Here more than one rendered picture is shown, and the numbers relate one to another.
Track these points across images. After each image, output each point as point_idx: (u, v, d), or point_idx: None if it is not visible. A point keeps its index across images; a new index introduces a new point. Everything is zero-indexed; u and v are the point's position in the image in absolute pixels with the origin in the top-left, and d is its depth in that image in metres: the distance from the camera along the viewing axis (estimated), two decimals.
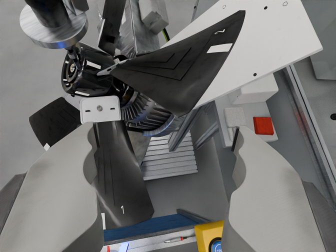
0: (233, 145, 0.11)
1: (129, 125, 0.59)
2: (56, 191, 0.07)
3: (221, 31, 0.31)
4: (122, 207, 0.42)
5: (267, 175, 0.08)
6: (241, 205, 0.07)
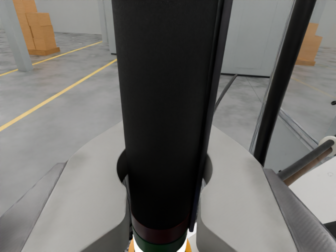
0: None
1: None
2: (90, 184, 0.07)
3: None
4: None
5: (232, 168, 0.08)
6: (211, 202, 0.07)
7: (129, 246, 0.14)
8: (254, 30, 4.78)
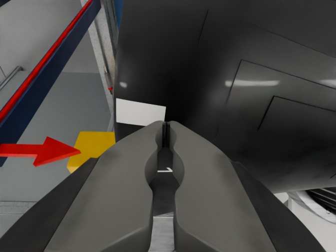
0: (167, 141, 0.12)
1: None
2: (118, 183, 0.07)
3: None
4: (169, 171, 0.16)
5: (203, 165, 0.08)
6: (185, 202, 0.07)
7: None
8: None
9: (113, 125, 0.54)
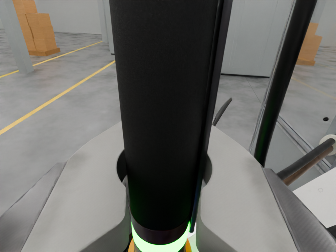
0: None
1: None
2: (90, 184, 0.07)
3: None
4: None
5: (232, 168, 0.08)
6: (211, 202, 0.07)
7: (129, 247, 0.14)
8: (254, 31, 4.79)
9: None
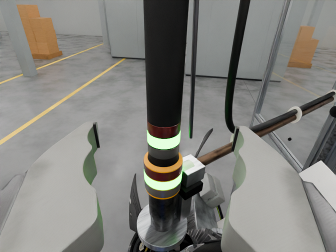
0: (233, 145, 0.11)
1: None
2: (56, 191, 0.07)
3: None
4: None
5: (267, 175, 0.08)
6: (241, 205, 0.07)
7: (144, 156, 0.22)
8: (251, 36, 4.94)
9: None
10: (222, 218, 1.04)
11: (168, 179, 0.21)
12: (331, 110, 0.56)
